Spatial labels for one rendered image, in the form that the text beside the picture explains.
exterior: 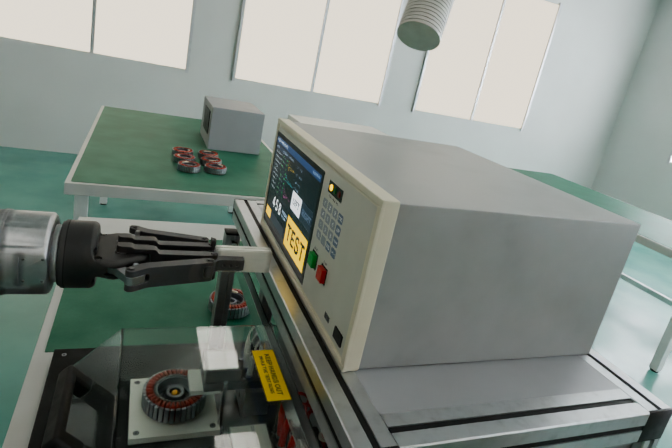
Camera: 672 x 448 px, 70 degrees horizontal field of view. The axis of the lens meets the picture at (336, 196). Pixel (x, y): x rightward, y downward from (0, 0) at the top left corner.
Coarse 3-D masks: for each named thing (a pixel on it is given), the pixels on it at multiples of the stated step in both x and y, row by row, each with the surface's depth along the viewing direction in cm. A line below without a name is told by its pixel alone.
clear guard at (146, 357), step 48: (144, 336) 61; (192, 336) 63; (240, 336) 65; (96, 384) 55; (144, 384) 53; (192, 384) 55; (240, 384) 56; (288, 384) 58; (96, 432) 48; (144, 432) 47; (192, 432) 48; (240, 432) 49; (288, 432) 51
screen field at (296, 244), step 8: (288, 216) 77; (288, 224) 76; (288, 232) 76; (296, 232) 72; (288, 240) 76; (296, 240) 72; (304, 240) 69; (288, 248) 75; (296, 248) 72; (304, 248) 69; (296, 256) 72; (304, 256) 68; (296, 264) 71
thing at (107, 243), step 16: (64, 224) 52; (80, 224) 52; (96, 224) 53; (64, 240) 50; (80, 240) 51; (96, 240) 52; (112, 240) 56; (64, 256) 50; (80, 256) 51; (96, 256) 52; (112, 256) 53; (128, 256) 53; (144, 256) 54; (64, 272) 50; (80, 272) 51; (96, 272) 52
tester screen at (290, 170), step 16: (288, 160) 79; (304, 160) 72; (272, 176) 87; (288, 176) 78; (304, 176) 71; (320, 176) 65; (272, 192) 87; (288, 192) 78; (304, 192) 71; (272, 208) 86; (288, 208) 77; (272, 224) 85
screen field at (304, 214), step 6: (294, 192) 75; (294, 198) 75; (300, 198) 72; (294, 204) 74; (300, 204) 72; (294, 210) 74; (300, 210) 72; (306, 210) 69; (300, 216) 71; (306, 216) 69; (312, 216) 67; (306, 222) 69; (306, 228) 69
